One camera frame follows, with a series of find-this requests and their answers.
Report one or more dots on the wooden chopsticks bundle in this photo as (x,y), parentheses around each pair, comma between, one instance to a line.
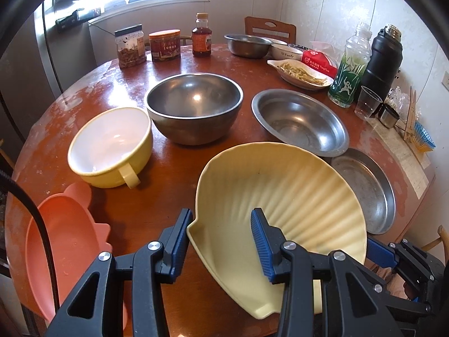
(411,117)

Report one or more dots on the black thermos flask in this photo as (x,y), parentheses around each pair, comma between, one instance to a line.
(386,58)

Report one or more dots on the yellow shell-shaped plate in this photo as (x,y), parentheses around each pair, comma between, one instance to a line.
(298,193)

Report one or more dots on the wooden chair far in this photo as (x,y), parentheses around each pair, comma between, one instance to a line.
(270,28)

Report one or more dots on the white ceramic bowl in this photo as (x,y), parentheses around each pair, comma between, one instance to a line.
(280,50)

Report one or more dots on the red tissue pack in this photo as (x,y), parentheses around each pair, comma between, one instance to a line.
(320,62)

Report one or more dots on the steel round pan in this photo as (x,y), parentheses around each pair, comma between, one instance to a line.
(371,187)

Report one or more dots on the small steel bowl far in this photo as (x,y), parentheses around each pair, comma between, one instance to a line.
(247,46)

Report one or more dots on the wide steel basin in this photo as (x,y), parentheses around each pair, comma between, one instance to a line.
(298,119)

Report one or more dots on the clear jar black lid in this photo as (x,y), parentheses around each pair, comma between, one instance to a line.
(130,46)

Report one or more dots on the small steel cup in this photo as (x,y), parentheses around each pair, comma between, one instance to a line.
(388,116)

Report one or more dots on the orange plastic plate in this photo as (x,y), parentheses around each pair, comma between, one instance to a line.
(76,239)

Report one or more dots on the brown sauce bottle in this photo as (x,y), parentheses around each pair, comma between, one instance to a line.
(202,36)

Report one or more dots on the deep steel mixing bowl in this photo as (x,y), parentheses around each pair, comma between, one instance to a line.
(195,108)

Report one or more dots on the clear plastic cup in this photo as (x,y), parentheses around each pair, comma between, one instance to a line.
(367,103)

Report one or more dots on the white dish with food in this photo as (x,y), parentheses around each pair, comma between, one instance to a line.
(300,75)

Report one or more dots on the yellow bowl with handle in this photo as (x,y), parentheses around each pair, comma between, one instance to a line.
(112,148)

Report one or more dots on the blue cupcake liners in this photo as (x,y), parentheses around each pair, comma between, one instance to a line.
(422,140)

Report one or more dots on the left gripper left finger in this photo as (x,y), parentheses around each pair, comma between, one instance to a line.
(94,307)

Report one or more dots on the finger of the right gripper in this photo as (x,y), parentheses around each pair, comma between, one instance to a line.
(380,254)

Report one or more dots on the grey refrigerator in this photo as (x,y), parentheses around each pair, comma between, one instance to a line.
(40,63)

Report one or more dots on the green plastic bottle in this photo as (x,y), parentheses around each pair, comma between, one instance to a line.
(355,58)

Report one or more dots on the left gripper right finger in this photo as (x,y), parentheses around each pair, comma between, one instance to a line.
(350,293)

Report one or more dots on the red jar orange lid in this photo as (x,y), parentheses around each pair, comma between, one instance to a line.
(164,45)

